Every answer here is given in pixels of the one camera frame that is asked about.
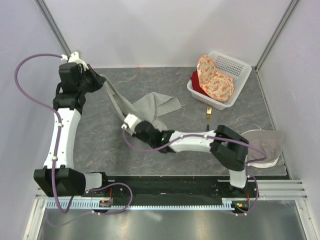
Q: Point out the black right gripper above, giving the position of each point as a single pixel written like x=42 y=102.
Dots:
x=137 y=135

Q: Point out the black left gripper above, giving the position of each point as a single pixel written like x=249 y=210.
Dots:
x=98 y=80

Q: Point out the grey cloth napkin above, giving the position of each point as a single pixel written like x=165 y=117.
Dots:
x=150 y=107

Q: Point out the gold fork green handle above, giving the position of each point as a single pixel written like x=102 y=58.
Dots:
x=208 y=116

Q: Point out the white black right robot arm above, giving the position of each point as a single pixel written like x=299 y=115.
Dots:
x=227 y=146

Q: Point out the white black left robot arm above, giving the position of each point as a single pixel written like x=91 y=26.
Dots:
x=58 y=176

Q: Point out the red cloth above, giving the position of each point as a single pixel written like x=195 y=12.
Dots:
x=195 y=84

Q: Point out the floral patterned cloth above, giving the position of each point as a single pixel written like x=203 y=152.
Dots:
x=216 y=84

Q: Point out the white plastic basket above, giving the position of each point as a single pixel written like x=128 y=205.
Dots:
x=231 y=66

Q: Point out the taupe grey cloth pile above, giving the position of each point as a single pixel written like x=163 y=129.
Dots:
x=265 y=145

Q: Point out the white cloth under pile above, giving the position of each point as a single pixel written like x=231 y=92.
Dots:
x=262 y=164

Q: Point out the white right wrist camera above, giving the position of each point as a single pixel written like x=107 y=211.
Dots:
x=130 y=121

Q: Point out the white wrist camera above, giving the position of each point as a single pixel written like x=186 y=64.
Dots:
x=130 y=121
x=75 y=58

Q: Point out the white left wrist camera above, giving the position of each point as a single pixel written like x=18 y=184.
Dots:
x=75 y=58

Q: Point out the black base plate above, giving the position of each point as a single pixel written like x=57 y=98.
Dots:
x=211 y=186

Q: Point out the slotted cable duct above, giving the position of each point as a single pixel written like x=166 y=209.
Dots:
x=87 y=204

